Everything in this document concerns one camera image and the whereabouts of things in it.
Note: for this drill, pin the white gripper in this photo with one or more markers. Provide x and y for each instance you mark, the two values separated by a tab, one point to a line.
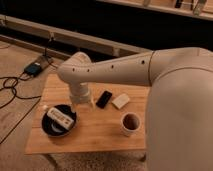
80	93

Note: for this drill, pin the black phone-like eraser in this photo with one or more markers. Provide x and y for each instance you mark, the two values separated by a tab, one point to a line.
104	98

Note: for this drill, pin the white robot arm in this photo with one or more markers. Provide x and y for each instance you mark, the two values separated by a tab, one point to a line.
179	108

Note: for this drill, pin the wooden table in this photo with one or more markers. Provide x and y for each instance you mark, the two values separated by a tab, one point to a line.
96	129

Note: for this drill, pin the black round bowl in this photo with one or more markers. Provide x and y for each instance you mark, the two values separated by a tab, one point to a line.
51	127

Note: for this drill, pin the white rectangular block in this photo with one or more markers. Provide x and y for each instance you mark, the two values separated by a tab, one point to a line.
121	100

